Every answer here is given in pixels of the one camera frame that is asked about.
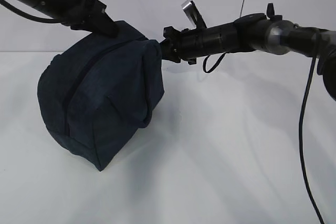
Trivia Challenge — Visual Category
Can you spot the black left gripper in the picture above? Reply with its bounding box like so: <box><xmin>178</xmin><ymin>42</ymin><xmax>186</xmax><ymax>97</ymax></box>
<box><xmin>57</xmin><ymin>0</ymin><xmax>118</xmax><ymax>38</ymax></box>

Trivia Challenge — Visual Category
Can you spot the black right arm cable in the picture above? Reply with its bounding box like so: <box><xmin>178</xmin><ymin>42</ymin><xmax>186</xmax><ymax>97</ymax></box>
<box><xmin>203</xmin><ymin>52</ymin><xmax>326</xmax><ymax>224</ymax></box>

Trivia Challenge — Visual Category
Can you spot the dark navy fabric bag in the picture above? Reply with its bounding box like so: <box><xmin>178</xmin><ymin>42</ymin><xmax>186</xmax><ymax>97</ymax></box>
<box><xmin>37</xmin><ymin>21</ymin><xmax>164</xmax><ymax>171</ymax></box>

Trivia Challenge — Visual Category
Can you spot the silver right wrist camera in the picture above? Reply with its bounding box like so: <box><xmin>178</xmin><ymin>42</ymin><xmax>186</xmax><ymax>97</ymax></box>
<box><xmin>181</xmin><ymin>0</ymin><xmax>207</xmax><ymax>29</ymax></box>

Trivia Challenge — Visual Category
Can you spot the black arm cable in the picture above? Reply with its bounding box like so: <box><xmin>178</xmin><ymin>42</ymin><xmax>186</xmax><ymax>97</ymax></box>
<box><xmin>0</xmin><ymin>0</ymin><xmax>64</xmax><ymax>24</ymax></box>
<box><xmin>203</xmin><ymin>52</ymin><xmax>326</xmax><ymax>224</ymax></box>

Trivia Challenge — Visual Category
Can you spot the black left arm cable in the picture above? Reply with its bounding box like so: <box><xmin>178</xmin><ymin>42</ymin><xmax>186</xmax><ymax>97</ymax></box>
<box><xmin>0</xmin><ymin>0</ymin><xmax>64</xmax><ymax>24</ymax></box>

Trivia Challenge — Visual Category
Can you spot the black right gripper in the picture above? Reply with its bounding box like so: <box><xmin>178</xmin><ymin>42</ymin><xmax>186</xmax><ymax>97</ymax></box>
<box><xmin>161</xmin><ymin>26</ymin><xmax>207</xmax><ymax>65</ymax></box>

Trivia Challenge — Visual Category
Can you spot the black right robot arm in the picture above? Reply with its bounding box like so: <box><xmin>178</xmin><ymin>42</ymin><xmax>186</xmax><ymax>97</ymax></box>
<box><xmin>160</xmin><ymin>1</ymin><xmax>335</xmax><ymax>98</ymax></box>

